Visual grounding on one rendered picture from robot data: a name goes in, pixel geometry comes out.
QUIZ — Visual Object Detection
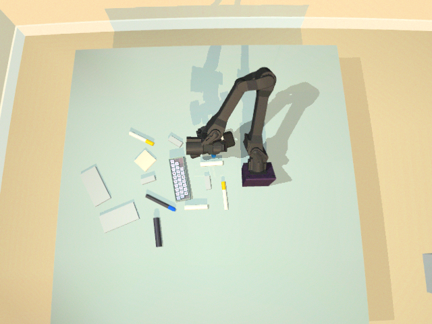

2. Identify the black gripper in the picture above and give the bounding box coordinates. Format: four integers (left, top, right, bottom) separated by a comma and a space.
190, 131, 235, 159

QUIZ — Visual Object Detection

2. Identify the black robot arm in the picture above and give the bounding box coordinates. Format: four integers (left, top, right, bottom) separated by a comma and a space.
186, 67, 277, 175

